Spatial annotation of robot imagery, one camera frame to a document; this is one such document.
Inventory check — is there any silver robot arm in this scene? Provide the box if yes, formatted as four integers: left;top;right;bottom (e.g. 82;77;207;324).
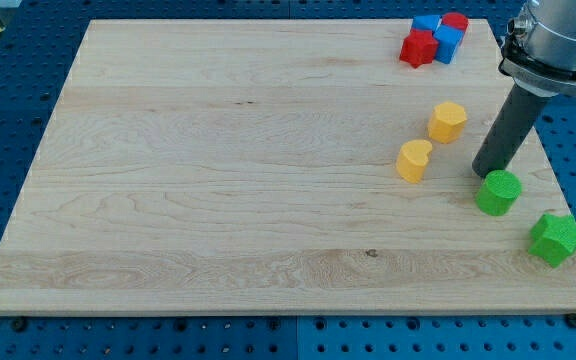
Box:
499;0;576;98

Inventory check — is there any yellow heart block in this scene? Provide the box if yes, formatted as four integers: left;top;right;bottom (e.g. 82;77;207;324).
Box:
395;139;433;184

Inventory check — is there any wooden board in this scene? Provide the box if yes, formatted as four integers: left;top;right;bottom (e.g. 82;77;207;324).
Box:
0;19;576;317

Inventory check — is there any yellow hexagon block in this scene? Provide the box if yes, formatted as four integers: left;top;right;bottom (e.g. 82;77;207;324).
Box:
427;101;467;144

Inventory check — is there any red star block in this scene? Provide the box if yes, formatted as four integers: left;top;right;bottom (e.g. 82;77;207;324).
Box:
399;28;439;68

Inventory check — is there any blue flat block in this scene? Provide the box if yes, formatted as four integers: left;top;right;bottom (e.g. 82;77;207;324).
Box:
411;14;442;32

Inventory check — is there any green cylinder block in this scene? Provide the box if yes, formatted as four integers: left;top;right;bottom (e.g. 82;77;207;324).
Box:
475;170;522;216

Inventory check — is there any blue cube block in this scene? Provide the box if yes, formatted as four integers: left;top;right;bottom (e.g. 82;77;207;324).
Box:
434;25;464;64

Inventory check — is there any red cylinder block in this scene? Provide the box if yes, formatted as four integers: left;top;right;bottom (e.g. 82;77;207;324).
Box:
441;12;469;32

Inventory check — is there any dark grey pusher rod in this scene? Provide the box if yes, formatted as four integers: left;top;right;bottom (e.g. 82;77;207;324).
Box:
472;85;550;178

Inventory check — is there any green star block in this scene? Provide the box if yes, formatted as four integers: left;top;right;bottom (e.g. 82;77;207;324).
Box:
528;213;576;268

